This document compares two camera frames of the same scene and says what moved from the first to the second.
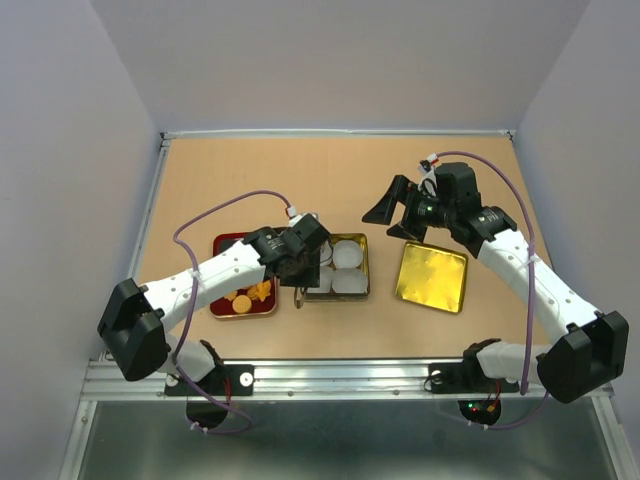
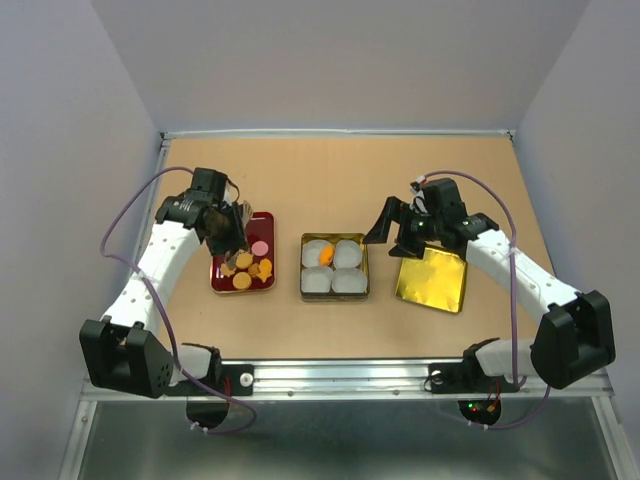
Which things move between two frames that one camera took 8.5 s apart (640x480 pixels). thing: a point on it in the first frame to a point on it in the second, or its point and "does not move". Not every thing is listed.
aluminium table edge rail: [166, 135] does not move
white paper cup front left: [326, 279] does not move
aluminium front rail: [295, 380] does not move
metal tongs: [300, 301] to [247, 211]
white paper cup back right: [347, 254] does not move
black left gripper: [310, 279] to [238, 238]
